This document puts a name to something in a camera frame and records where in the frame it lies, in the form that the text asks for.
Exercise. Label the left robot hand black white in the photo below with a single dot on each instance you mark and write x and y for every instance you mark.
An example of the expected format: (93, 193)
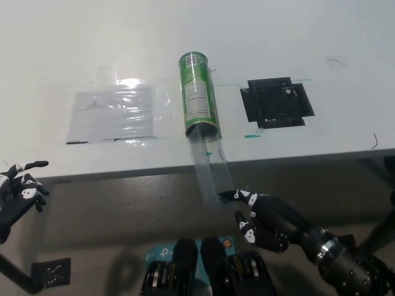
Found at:
(18, 203)

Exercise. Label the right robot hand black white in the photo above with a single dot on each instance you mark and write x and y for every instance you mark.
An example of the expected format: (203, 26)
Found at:
(271, 216)

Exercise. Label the clear plastic chips tray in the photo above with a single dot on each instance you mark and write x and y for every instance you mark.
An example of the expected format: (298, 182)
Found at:
(213, 179)

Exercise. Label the green chips can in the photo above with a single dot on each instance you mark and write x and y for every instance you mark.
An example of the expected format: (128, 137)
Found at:
(197, 92)

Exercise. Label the black table leg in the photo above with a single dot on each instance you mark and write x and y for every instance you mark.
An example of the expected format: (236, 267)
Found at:
(18, 274)
(379, 229)

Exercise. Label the short teal tape strip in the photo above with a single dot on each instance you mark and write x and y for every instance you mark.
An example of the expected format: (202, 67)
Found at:
(251, 136)

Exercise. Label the teal router box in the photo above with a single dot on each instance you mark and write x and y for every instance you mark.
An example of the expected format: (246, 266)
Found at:
(160, 253)

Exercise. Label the clear plastic sheet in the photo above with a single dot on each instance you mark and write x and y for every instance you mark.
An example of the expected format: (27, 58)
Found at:
(114, 114)

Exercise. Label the clear plastic film cover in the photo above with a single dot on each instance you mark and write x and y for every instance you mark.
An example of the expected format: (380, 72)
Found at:
(160, 98)

